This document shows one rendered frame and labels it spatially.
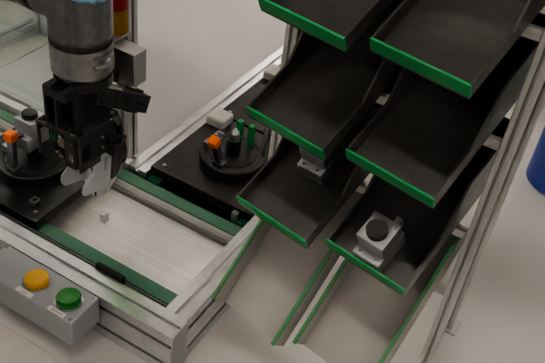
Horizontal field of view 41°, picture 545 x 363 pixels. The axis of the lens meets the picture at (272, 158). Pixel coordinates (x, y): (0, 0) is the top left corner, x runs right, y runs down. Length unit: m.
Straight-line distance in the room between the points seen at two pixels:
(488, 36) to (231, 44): 1.36
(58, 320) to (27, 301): 0.07
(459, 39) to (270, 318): 0.55
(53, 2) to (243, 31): 1.42
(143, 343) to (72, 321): 0.12
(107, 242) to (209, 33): 0.96
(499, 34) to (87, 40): 0.47
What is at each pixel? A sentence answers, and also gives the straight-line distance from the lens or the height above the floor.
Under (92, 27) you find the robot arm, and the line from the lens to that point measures 0.86.
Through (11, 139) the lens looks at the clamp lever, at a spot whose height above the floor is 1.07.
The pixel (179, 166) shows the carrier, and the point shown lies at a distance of 1.51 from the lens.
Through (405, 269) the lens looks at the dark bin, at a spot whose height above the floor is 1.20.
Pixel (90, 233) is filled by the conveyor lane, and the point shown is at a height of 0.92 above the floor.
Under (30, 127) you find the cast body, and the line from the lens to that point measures 1.44.
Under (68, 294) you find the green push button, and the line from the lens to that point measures 1.27.
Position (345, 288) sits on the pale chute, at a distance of 1.17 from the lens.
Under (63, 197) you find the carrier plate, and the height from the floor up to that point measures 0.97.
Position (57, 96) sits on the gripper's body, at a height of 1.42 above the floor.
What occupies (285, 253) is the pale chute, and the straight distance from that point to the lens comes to 1.19.
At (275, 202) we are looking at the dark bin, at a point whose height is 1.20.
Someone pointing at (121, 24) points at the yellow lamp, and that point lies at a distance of 1.34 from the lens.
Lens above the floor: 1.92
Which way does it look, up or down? 38 degrees down
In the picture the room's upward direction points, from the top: 8 degrees clockwise
